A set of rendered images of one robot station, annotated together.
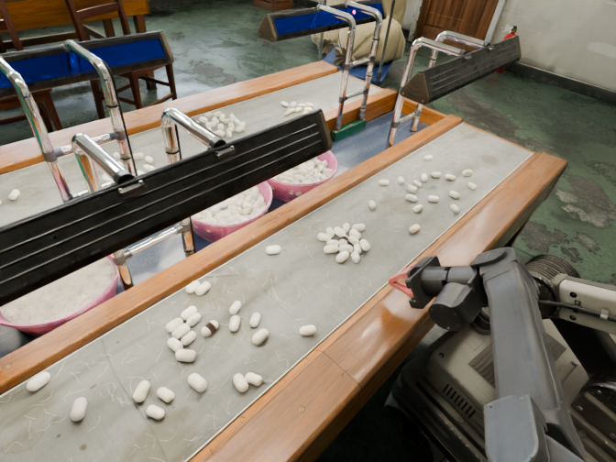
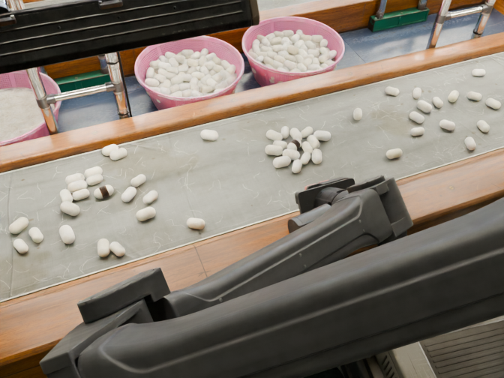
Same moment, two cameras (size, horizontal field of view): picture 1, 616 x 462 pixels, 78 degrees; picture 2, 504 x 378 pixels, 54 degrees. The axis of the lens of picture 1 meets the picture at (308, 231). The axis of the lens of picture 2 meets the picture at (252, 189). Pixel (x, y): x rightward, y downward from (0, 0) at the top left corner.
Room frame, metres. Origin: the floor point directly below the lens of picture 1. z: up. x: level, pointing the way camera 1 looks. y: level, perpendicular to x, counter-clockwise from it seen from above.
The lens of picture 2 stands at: (0.00, -0.36, 1.48)
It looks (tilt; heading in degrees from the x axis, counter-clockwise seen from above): 48 degrees down; 26
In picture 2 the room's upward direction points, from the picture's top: 2 degrees clockwise
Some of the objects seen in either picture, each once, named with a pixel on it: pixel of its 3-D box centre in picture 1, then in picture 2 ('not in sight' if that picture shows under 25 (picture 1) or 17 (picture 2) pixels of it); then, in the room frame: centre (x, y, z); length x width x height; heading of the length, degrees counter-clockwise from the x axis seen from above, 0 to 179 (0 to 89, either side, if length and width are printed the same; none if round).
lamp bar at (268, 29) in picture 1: (330, 16); not in sight; (1.56, 0.01, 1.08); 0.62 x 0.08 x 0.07; 140
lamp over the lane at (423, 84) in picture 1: (471, 63); not in sight; (1.20, -0.42, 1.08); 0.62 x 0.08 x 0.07; 140
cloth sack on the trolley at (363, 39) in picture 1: (366, 38); not in sight; (3.93, -0.34, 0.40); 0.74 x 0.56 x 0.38; 143
